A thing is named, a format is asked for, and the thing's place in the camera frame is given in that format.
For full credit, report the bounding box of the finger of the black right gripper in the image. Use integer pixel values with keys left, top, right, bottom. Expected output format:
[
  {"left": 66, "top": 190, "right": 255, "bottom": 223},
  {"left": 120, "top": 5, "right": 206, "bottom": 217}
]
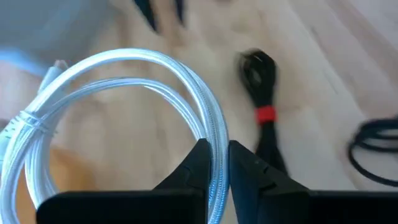
[
  {"left": 174, "top": 0, "right": 187, "bottom": 27},
  {"left": 133, "top": 0, "right": 159, "bottom": 34}
]

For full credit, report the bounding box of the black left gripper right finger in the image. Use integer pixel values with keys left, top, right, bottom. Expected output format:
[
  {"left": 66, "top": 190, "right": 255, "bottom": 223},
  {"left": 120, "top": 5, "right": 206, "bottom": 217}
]
[{"left": 228, "top": 139, "right": 398, "bottom": 224}]

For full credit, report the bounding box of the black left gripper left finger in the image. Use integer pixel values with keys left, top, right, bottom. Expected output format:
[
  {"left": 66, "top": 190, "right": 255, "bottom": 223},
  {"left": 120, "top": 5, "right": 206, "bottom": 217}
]
[{"left": 35, "top": 138, "right": 213, "bottom": 224}]

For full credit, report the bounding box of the black cable bundle red tie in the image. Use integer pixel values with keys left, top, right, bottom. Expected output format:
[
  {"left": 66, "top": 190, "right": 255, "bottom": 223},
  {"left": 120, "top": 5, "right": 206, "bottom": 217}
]
[{"left": 238, "top": 48, "right": 289, "bottom": 175}]

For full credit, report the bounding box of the light blue cable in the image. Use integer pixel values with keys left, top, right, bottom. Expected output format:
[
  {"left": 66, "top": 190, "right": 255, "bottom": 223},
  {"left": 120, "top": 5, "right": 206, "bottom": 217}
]
[{"left": 0, "top": 47, "right": 231, "bottom": 224}]

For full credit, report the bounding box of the thin black cable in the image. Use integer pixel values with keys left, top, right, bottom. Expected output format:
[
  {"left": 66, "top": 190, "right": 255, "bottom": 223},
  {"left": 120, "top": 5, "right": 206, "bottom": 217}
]
[{"left": 347, "top": 116, "right": 398, "bottom": 188}]

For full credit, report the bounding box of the grey plastic bin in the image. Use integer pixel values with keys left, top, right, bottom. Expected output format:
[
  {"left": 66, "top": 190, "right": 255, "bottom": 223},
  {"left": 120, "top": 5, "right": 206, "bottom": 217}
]
[{"left": 0, "top": 0, "right": 113, "bottom": 78}]

